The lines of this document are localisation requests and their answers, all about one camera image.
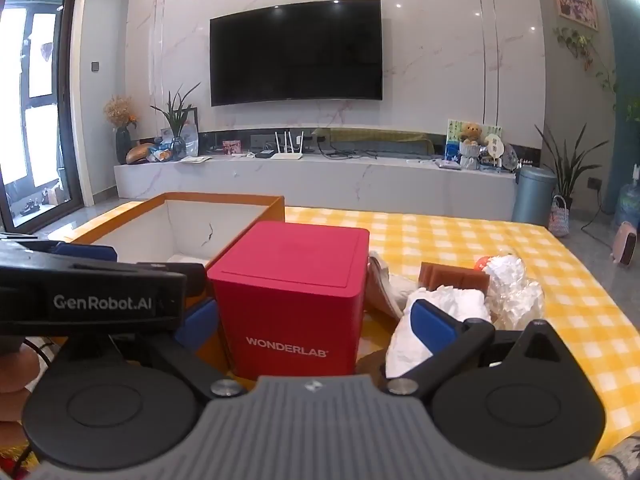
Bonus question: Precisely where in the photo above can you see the cream cloth pouch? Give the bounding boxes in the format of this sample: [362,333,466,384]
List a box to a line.
[367,252,426,321]

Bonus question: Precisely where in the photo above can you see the person's left hand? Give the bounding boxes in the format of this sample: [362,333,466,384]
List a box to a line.
[0,345,43,423]

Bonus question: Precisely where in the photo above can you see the teddy bear bouquet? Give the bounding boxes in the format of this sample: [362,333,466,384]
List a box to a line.
[457,121,485,170]

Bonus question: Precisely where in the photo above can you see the blue water jug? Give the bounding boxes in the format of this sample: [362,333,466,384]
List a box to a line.
[614,162,640,228]

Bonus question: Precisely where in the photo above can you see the white marble television console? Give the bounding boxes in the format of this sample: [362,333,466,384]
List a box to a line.
[114,152,517,221]

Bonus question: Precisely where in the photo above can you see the black framed glass door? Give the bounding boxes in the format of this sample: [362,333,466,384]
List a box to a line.
[0,0,91,236]

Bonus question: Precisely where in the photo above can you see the red lidded box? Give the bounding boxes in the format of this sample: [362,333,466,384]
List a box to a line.
[206,220,371,381]

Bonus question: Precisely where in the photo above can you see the large plastic-wrapped white tissue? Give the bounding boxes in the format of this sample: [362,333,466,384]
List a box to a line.
[482,254,546,331]

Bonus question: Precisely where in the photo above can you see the dark vase with dried flowers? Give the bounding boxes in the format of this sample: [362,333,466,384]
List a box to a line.
[103,95,140,165]

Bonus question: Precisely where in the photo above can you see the yellow checked tablecloth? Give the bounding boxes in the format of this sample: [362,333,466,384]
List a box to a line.
[47,200,636,463]

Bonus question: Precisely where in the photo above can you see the black cables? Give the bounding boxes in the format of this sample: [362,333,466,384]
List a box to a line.
[315,142,381,158]

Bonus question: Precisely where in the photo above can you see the small plastic-wrapped white tissue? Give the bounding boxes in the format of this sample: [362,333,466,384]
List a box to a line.
[385,285,493,378]

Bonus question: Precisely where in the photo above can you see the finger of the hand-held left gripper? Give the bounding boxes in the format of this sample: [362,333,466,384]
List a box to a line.
[52,241,119,263]

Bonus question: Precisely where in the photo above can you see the hanging ivy vine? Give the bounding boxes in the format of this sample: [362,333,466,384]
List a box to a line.
[554,27,618,106]

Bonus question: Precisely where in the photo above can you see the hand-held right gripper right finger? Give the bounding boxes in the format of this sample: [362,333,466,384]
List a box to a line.
[384,299,571,402]

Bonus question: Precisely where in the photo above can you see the bushy green ivy plant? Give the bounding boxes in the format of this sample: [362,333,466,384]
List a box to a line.
[617,95,640,126]

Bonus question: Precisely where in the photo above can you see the blue-grey trash can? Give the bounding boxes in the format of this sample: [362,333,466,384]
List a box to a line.
[511,165,557,227]

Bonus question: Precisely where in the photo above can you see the orange cardboard box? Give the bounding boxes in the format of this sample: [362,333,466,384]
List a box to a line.
[67,192,287,376]

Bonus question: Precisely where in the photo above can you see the brown round object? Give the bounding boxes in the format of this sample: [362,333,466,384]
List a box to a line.
[125,143,157,165]

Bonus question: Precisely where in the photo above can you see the brown chocolate-shaped plush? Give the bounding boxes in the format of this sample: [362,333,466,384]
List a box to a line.
[417,261,490,293]

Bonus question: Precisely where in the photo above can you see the round white hand fan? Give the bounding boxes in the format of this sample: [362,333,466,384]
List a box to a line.
[484,132,505,166]

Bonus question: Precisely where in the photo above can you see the woven pastel basket bag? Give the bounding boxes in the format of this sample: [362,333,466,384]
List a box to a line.
[549,195,572,237]

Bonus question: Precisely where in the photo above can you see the grey patterned cloth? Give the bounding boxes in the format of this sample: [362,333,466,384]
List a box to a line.
[597,435,640,480]

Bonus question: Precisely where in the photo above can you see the green plant in glass vase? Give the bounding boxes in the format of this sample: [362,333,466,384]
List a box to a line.
[150,82,201,161]

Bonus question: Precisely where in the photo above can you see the white and blue bag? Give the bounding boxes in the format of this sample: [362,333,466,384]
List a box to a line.
[181,120,201,157]

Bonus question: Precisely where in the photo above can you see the potted snake plant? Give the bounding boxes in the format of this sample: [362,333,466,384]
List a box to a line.
[534,122,603,211]

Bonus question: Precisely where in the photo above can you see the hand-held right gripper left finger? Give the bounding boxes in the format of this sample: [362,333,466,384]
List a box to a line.
[52,297,247,402]

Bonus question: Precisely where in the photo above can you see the black wall television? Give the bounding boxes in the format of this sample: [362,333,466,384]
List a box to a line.
[209,0,384,107]

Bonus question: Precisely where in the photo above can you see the white router with antennas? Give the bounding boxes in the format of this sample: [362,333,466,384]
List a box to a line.
[270,131,305,161]

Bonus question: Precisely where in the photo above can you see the pink space heater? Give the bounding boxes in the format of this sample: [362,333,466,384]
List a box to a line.
[611,220,640,266]

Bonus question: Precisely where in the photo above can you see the framed wall picture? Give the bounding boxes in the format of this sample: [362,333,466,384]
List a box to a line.
[552,0,600,32]

